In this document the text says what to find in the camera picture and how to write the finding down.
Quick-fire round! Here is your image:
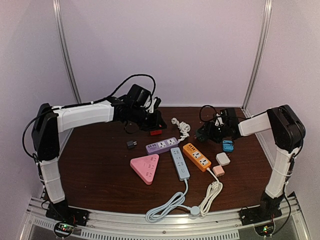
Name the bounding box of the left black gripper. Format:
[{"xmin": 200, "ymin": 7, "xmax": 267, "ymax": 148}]
[{"xmin": 130, "ymin": 106, "xmax": 167, "ymax": 132}]

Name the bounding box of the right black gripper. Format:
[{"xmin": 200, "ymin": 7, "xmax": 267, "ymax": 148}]
[{"xmin": 198, "ymin": 121, "xmax": 230, "ymax": 143}]

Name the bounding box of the blue plug adapter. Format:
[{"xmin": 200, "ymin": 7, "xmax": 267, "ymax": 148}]
[{"xmin": 222, "ymin": 140, "xmax": 235, "ymax": 153}]

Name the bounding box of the white cube plug adapter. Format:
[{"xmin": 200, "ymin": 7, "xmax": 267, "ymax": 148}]
[{"xmin": 216, "ymin": 152, "xmax": 231, "ymax": 166}]

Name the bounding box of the red cube socket adapter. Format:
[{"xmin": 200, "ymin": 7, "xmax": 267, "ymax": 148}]
[{"xmin": 149, "ymin": 129, "xmax": 163, "ymax": 136}]

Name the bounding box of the small grey plug adapter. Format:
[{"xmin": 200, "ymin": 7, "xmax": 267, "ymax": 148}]
[{"xmin": 126, "ymin": 140, "xmax": 137, "ymax": 150}]

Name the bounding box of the light pink usb charger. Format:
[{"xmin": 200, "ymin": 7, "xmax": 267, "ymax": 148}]
[{"xmin": 212, "ymin": 165, "xmax": 225, "ymax": 178}]

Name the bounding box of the purple power strip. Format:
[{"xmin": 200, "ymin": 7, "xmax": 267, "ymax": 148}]
[{"xmin": 145, "ymin": 137, "xmax": 179, "ymax": 155}]

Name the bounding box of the light blue power strip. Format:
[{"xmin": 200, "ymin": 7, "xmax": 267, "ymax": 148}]
[{"xmin": 170, "ymin": 147, "xmax": 190, "ymax": 182}]

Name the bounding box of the dark green cube adapter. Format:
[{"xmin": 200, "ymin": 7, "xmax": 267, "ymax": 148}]
[{"xmin": 194, "ymin": 128, "xmax": 209, "ymax": 143}]

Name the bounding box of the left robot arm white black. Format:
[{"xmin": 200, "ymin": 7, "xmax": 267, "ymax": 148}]
[{"xmin": 27, "ymin": 84, "xmax": 167, "ymax": 222}]

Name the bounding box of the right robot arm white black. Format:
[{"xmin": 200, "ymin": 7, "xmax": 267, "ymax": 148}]
[{"xmin": 195, "ymin": 104, "xmax": 306, "ymax": 221}]

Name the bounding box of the pink triangular power strip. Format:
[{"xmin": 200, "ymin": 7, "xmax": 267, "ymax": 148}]
[{"xmin": 130, "ymin": 154, "xmax": 160, "ymax": 185}]

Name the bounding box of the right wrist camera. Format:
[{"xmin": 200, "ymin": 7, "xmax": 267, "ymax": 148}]
[{"xmin": 214, "ymin": 107, "xmax": 238, "ymax": 126}]

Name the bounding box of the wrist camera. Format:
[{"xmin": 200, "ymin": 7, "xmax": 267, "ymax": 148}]
[
  {"xmin": 214, "ymin": 107, "xmax": 238, "ymax": 126},
  {"xmin": 146, "ymin": 96, "xmax": 162, "ymax": 114}
]

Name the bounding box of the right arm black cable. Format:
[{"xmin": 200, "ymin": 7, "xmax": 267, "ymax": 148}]
[{"xmin": 199, "ymin": 104, "xmax": 221, "ymax": 125}]

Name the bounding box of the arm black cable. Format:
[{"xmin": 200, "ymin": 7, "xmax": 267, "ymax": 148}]
[
  {"xmin": 199, "ymin": 104, "xmax": 221, "ymax": 125},
  {"xmin": 92, "ymin": 73, "xmax": 157, "ymax": 103}
]

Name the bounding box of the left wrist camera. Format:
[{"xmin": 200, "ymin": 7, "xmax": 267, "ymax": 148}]
[{"xmin": 146, "ymin": 96, "xmax": 162, "ymax": 114}]

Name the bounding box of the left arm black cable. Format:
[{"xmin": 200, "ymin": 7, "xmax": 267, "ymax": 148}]
[{"xmin": 92, "ymin": 73, "xmax": 157, "ymax": 103}]

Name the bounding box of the white coiled cable purple strip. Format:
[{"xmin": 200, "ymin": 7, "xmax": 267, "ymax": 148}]
[{"xmin": 171, "ymin": 117, "xmax": 191, "ymax": 143}]

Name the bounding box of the white cable of orange strip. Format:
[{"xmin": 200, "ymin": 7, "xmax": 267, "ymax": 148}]
[{"xmin": 199, "ymin": 167, "xmax": 224, "ymax": 215}]

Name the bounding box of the right aluminium frame post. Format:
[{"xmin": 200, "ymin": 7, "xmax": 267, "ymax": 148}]
[{"xmin": 241, "ymin": 0, "xmax": 273, "ymax": 111}]

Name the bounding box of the aluminium frame post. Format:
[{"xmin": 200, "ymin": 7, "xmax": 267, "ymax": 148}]
[
  {"xmin": 52, "ymin": 0, "xmax": 82, "ymax": 104},
  {"xmin": 241, "ymin": 0, "xmax": 273, "ymax": 111}
]

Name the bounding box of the light blue coiled cable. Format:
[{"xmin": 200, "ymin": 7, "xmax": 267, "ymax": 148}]
[{"xmin": 145, "ymin": 179, "xmax": 202, "ymax": 224}]

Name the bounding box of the front aluminium rail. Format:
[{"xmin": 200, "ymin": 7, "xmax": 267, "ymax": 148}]
[{"xmin": 17, "ymin": 196, "xmax": 311, "ymax": 240}]

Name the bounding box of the left aluminium frame post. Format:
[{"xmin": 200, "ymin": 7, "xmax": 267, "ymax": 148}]
[{"xmin": 52, "ymin": 0, "xmax": 82, "ymax": 104}]

